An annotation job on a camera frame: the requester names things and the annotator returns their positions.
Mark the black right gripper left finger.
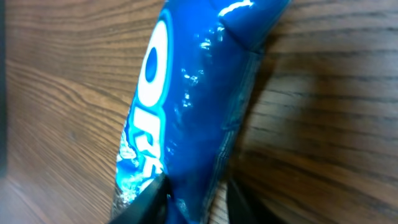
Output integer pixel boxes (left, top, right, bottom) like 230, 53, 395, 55
109, 173, 170, 224

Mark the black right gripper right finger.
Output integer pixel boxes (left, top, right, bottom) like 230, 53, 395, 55
226, 179, 280, 224

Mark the blue Oreo cookie pack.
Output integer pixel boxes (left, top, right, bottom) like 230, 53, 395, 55
110, 0, 288, 223

